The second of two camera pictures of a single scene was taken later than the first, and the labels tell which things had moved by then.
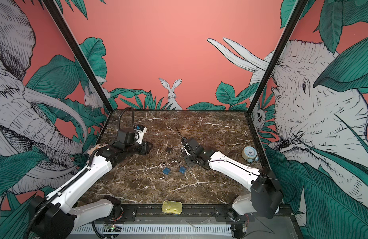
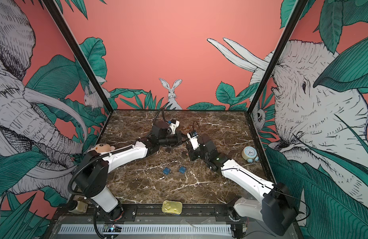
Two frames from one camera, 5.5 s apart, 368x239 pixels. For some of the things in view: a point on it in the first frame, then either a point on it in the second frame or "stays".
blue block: (166, 171) stays
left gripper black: (145, 148) to (178, 141)
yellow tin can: (175, 207) stays
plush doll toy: (98, 146) stays
